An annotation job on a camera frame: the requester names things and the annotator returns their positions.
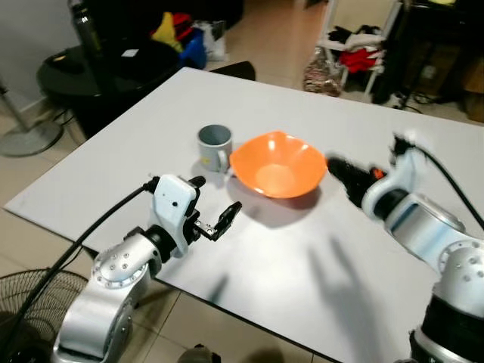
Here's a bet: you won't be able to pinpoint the grey mug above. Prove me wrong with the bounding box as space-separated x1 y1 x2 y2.
197 125 234 173

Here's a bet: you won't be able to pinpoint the orange plastic bowl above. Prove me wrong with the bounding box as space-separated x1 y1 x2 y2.
229 131 328 200

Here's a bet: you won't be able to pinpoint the patterned brown bag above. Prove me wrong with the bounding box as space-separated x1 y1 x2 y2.
304 49 343 98

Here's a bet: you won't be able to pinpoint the red folded clothes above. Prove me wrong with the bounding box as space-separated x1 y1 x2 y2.
338 47 379 73

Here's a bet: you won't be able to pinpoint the black chair back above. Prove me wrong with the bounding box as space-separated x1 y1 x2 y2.
210 62 256 82

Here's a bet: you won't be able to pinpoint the black folded clothes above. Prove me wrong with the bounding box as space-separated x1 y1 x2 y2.
327 25 383 46

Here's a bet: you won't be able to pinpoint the blue bag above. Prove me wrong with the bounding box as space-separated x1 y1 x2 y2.
181 30 206 69

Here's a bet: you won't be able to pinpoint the dark robot foot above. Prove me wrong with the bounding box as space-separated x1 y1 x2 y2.
178 344 220 363

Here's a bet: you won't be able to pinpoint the round black table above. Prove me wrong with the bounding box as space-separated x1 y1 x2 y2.
38 39 182 137

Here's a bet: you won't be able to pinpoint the white plastic bag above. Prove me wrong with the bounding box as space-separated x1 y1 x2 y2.
198 21 228 61

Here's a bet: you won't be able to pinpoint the white shelf rack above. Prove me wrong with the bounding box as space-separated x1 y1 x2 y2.
318 0 402 95

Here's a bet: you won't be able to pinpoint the brown cardboard box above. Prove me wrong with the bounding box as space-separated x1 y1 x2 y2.
461 60 484 122

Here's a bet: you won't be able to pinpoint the black cabinet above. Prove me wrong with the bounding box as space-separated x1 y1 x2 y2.
374 0 484 107

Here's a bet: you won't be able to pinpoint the yellow cloth item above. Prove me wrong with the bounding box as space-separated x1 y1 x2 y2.
151 11 184 52

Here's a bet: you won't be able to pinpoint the red cloth item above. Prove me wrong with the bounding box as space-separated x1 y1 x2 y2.
172 13 194 39

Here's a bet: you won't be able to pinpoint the tall black bottle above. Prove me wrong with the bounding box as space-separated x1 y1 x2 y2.
68 0 114 92

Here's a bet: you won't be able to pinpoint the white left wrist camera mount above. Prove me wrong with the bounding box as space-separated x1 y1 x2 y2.
149 175 201 258

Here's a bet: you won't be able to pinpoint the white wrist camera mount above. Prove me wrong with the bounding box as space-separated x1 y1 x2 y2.
149 175 201 258
361 136 420 220

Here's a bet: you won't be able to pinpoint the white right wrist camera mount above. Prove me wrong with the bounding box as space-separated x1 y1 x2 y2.
361 136 420 220

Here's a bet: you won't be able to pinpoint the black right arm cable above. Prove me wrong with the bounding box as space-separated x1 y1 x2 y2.
391 135 484 229

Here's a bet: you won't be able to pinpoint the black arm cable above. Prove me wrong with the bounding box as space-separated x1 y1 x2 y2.
0 178 160 360
391 135 484 229

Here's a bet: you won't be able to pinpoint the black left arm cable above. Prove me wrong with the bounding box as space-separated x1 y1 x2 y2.
0 178 160 360

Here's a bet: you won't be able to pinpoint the grey pedestal stand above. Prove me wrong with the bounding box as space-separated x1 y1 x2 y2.
0 76 64 157

